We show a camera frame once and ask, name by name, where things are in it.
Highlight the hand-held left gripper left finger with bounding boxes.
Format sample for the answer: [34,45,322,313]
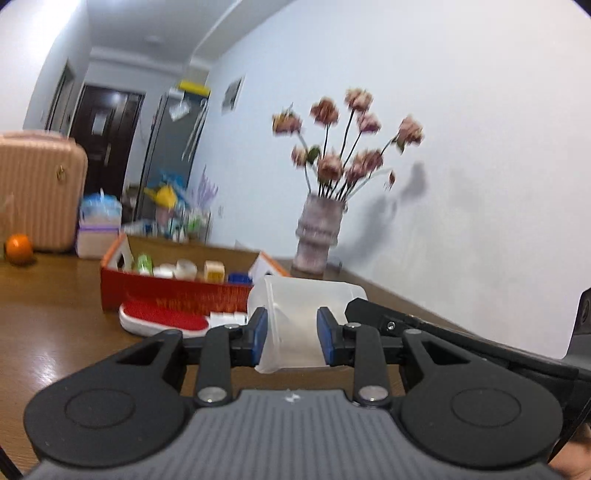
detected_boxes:
[112,308,269,408]

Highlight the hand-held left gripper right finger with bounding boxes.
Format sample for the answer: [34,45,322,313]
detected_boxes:
[317,306,514,410]

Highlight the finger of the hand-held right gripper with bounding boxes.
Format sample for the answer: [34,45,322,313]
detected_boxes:
[345,298,579,382]

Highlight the translucent plastic cup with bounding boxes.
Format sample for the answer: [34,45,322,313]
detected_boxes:
[246,275,369,375]

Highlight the small yellowish box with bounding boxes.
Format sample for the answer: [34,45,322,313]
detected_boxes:
[202,260,226,284]

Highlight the red cardboard box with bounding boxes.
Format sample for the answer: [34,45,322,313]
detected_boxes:
[100,233,292,315]

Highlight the person's right forearm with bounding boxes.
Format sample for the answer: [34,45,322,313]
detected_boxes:
[549,442,591,480]

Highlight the white flat box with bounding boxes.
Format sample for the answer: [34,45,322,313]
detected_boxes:
[209,311,249,327]

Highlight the red and white brush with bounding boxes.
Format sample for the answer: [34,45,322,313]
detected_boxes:
[119,299,209,339]

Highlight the grey ribbed vase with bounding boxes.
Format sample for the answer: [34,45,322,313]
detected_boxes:
[293,192,347,274]

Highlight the rack of small bottles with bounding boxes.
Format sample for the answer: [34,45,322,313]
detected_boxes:
[122,207,212,244]

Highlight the purple dried lavender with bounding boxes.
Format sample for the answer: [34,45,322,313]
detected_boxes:
[191,165,219,214]

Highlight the yellow plastic item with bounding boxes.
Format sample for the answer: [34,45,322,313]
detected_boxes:
[143,184,179,209]

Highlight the blue plastic bag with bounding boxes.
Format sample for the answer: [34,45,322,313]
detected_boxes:
[157,170,191,205]

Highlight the dried pink roses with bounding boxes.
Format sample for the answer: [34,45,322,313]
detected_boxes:
[271,87,425,202]

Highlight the tissue pack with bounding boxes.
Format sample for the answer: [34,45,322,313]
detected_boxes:
[76,192,123,260]

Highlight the grey refrigerator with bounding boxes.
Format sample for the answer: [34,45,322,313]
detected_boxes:
[138,92,211,219]

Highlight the dark wooden door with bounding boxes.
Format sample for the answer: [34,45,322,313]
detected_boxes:
[69,82,147,200]

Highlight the orange fruit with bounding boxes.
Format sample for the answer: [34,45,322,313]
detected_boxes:
[5,233,34,265]

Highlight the yellow box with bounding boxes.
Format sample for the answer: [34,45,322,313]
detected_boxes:
[177,79,213,98]

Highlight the pink suitcase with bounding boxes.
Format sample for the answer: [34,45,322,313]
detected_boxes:
[0,130,89,254]

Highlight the side door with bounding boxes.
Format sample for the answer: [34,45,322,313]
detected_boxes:
[45,59,75,136]

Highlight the wall picture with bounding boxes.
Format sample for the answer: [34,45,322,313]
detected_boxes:
[220,76,246,116]

